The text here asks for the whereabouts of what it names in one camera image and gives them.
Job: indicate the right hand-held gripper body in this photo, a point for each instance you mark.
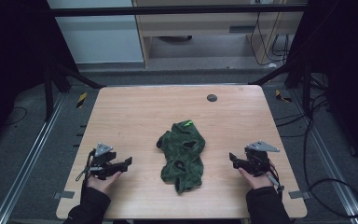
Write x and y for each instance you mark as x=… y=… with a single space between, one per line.
x=258 y=158

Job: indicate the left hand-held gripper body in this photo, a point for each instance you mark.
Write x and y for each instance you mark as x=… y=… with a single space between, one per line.
x=103 y=158

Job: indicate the person's left hand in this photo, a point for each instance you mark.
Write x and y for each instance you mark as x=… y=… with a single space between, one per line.
x=103 y=183

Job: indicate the person's right hand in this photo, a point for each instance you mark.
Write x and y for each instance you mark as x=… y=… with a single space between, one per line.
x=256 y=179

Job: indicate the dark green crumpled garment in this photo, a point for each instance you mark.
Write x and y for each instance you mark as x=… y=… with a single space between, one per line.
x=182 y=155

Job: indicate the grey tape strip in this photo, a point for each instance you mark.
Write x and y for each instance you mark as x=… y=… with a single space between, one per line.
x=299 y=194
x=63 y=194

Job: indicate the yellow black striped tape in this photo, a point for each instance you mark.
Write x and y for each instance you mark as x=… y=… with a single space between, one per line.
x=81 y=100
x=281 y=96

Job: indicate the dark round table grommet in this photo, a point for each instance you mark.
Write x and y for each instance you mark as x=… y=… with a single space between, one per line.
x=212 y=98

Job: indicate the black metal stand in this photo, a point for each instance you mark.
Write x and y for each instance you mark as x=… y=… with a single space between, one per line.
x=295 y=74
x=59 y=77

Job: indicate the black curtain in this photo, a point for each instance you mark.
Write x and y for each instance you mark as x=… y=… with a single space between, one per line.
x=12 y=62
x=348 y=77

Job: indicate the white cabinet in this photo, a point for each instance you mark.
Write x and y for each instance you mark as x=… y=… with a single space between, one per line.
x=99 y=34

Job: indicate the light wooden desk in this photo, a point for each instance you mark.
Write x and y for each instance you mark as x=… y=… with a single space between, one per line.
x=199 y=25

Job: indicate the metal floor rail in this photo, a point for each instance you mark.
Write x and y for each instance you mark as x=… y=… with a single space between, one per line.
x=332 y=161
x=28 y=161

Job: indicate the black horizontal frame bar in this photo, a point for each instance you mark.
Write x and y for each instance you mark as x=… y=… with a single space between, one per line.
x=167 y=10

